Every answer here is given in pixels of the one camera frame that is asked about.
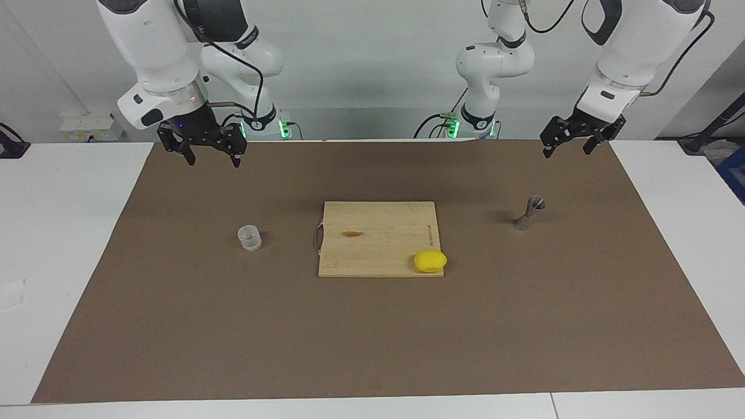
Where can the clear plastic cup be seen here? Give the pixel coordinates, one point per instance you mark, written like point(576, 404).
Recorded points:
point(249, 238)

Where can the yellow lemon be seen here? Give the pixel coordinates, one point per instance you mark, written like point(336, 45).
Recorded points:
point(430, 261)

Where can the black clamp object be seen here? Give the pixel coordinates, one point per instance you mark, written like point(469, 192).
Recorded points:
point(11, 148)

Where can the black stand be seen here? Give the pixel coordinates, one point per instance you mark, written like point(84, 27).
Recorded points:
point(695, 142)

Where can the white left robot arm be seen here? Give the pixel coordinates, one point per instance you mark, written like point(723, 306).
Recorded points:
point(634, 46)

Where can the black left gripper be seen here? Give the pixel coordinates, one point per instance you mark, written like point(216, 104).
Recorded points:
point(596, 123)

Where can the blue crate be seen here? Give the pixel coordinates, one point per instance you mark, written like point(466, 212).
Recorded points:
point(734, 174)

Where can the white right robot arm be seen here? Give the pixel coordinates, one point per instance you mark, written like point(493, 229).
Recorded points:
point(157, 52)

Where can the white wall socket box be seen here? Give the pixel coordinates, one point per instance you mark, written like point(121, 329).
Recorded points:
point(87, 125)

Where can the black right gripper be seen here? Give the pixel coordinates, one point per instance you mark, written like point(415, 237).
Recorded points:
point(195, 127)

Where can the wooden cutting board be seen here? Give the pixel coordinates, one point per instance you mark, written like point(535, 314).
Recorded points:
point(378, 250)

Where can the clear glass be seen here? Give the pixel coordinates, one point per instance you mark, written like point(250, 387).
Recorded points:
point(532, 206)

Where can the brown table mat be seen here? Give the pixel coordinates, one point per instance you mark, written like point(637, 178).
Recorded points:
point(233, 326)

